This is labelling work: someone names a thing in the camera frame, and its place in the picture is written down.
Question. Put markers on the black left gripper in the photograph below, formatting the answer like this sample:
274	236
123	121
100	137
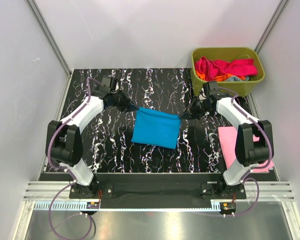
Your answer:
127	105

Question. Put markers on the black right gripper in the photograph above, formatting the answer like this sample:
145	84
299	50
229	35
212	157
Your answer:
187	115

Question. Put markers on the blue t shirt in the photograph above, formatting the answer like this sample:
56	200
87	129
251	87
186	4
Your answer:
156	128

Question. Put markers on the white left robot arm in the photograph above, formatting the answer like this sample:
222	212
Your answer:
64	147

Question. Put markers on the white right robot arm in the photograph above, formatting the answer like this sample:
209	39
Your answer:
254	148

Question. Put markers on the black marble pattern mat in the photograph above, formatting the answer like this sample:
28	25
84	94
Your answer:
107	140

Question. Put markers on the folded pink t shirt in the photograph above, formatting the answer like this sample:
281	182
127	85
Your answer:
227	139

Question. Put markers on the orange t shirt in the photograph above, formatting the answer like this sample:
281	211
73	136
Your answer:
218	78

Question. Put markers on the magenta t shirt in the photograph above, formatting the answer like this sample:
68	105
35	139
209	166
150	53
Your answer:
237	67

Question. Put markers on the grey t shirt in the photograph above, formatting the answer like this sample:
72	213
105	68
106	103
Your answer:
234	78

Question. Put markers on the olive green plastic bin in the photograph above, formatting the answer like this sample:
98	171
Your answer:
228	54

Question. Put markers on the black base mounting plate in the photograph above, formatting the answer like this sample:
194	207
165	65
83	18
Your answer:
169	189

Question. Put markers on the white slotted cable duct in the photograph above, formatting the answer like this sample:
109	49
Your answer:
89	206

